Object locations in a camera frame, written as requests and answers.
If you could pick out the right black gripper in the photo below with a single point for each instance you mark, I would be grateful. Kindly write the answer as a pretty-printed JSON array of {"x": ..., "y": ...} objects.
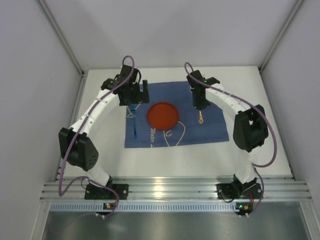
[{"x": 200, "y": 103}]

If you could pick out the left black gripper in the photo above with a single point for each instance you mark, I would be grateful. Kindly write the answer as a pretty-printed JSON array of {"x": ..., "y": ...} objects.
[{"x": 135, "y": 99}]

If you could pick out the blue handled utensil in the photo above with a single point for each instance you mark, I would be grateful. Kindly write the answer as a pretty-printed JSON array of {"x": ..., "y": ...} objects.
[{"x": 133, "y": 112}]

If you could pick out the gold spoon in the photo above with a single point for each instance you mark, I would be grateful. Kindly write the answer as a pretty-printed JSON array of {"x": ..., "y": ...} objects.
[{"x": 200, "y": 120}]

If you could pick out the blue cloth placemat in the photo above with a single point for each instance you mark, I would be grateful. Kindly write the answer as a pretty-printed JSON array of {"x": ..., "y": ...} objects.
[{"x": 188, "y": 130}]

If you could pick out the red plate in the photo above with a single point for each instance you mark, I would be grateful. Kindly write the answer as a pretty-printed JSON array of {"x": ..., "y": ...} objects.
[{"x": 162, "y": 116}]

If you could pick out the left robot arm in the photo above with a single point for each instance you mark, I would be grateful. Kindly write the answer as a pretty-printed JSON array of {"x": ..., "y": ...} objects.
[{"x": 76, "y": 142}]

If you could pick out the left frame post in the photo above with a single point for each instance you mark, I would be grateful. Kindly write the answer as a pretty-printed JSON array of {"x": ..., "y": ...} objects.
[{"x": 60, "y": 35}]

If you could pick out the frame post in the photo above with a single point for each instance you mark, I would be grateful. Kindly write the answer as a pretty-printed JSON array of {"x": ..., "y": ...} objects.
[
  {"x": 281, "y": 33},
  {"x": 60, "y": 35}
]

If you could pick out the right frame post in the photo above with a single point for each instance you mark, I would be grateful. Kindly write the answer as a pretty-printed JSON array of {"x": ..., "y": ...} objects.
[{"x": 281, "y": 33}]

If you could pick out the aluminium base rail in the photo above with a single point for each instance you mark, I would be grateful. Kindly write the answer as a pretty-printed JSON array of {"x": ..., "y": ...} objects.
[{"x": 166, "y": 189}]

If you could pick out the perforated cable duct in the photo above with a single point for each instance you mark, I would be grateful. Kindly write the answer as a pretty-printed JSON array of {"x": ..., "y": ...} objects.
[{"x": 150, "y": 207}]

